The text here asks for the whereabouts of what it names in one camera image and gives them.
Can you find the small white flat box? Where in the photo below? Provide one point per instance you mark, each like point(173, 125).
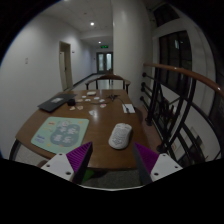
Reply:
point(91, 93)

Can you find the open side door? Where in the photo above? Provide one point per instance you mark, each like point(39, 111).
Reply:
point(65, 66)

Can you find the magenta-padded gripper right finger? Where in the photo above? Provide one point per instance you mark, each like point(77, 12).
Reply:
point(164, 165)

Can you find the white paper sheet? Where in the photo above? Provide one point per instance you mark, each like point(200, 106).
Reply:
point(129, 108)

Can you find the glazed double door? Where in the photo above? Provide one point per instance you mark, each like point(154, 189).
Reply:
point(104, 62)

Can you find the green printed mouse pad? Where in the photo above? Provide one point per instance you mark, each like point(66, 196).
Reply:
point(61, 133)

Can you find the wooden armchair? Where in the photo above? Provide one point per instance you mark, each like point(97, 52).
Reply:
point(108, 77)

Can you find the black railing with wooden handrail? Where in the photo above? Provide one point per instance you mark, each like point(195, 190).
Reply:
point(173, 70)

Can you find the black closed laptop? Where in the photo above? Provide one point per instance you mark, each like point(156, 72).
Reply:
point(55, 101)

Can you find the white wall plate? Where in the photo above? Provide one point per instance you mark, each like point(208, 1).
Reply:
point(26, 60)

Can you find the dark framed window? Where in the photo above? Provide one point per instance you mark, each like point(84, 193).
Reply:
point(175, 60)

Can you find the red and white sticker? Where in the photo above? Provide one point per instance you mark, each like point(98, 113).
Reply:
point(103, 105)

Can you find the small tan sticker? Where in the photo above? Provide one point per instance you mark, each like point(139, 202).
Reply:
point(80, 107)
point(79, 100)
point(72, 108)

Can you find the green exit sign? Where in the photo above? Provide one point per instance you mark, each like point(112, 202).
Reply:
point(104, 46)

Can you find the white perforated computer mouse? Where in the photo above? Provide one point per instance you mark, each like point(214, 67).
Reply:
point(120, 136)

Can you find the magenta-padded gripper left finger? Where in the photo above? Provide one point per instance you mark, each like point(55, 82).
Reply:
point(58, 164)

